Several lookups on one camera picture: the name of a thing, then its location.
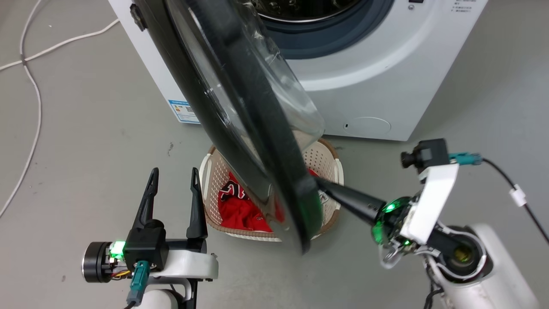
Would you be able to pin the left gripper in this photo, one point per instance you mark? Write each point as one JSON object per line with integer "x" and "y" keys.
{"x": 188, "y": 264}

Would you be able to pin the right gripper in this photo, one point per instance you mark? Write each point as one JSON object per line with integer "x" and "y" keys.
{"x": 396, "y": 225}

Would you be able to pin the black-rimmed glass washer door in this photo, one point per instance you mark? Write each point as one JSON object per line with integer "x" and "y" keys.
{"x": 240, "y": 128}

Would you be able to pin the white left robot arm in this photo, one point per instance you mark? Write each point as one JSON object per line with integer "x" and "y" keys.
{"x": 165, "y": 298}

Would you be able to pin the white front-load washing machine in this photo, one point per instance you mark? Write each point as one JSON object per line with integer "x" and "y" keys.
{"x": 386, "y": 77}

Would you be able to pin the grey rubber door gasket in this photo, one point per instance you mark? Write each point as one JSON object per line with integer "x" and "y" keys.
{"x": 343, "y": 36}

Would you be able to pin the beige perforated laundry basket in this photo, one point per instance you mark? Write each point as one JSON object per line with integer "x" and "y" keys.
{"x": 328, "y": 165}

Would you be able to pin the red printed garment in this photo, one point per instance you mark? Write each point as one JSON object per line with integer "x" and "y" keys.
{"x": 240, "y": 210}

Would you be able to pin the round filter access cover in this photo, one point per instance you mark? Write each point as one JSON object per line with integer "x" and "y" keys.
{"x": 369, "y": 127}

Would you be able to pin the blue energy label sticker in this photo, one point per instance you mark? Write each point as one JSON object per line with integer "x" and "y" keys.
{"x": 185, "y": 111}

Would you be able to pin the steel washer drum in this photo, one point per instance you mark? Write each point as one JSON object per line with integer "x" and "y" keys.
{"x": 300, "y": 10}

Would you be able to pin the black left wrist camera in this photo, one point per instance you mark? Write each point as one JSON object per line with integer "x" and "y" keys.
{"x": 146, "y": 244}

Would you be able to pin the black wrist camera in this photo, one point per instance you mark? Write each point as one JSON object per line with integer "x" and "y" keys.
{"x": 426, "y": 154}
{"x": 146, "y": 244}

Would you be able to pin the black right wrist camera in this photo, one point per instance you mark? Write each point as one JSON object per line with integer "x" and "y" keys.
{"x": 426, "y": 154}

